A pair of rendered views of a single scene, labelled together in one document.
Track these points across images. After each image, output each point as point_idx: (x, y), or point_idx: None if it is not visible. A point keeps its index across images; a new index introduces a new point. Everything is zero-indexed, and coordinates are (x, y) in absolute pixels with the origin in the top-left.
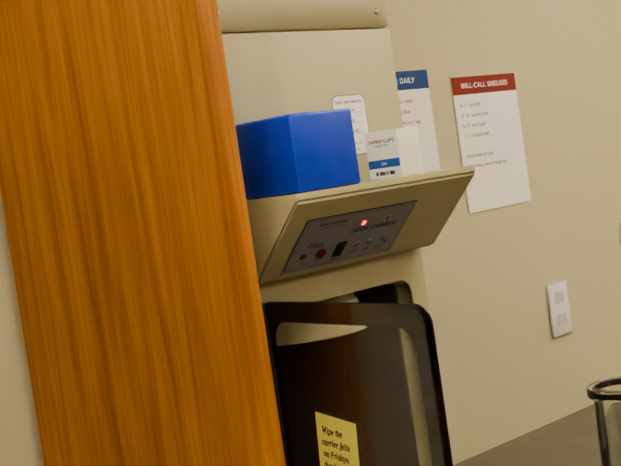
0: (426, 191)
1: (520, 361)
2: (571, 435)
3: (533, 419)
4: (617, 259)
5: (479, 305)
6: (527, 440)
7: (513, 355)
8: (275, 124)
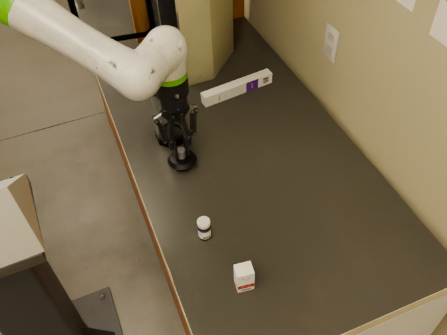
0: None
1: (419, 157)
2: (356, 192)
3: (410, 191)
4: None
5: (407, 94)
6: (366, 173)
7: (416, 148)
8: None
